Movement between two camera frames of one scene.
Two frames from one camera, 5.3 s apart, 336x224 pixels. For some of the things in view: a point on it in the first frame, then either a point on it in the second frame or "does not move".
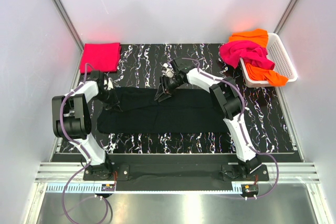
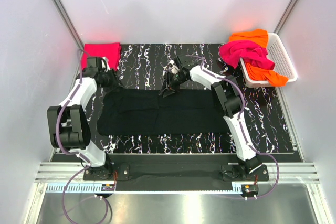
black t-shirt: x=184 y=111 does not move
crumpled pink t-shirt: x=231 y=52 does not move
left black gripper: x=114 y=102 to x=116 y=80
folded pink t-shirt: x=103 y=57 does not move
